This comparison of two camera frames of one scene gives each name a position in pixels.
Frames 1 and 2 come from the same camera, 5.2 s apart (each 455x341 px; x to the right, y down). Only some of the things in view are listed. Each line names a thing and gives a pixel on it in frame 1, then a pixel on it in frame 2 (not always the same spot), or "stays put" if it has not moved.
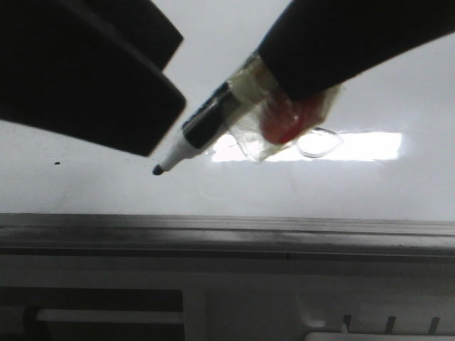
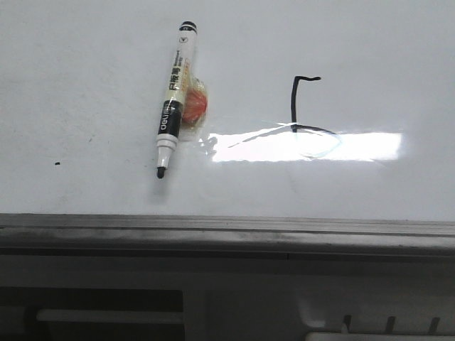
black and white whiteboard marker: [234, 98] -> [178, 88]
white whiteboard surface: [396, 160] stays put
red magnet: [276, 118] -> [195, 99]
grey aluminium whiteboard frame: [223, 235] stays put
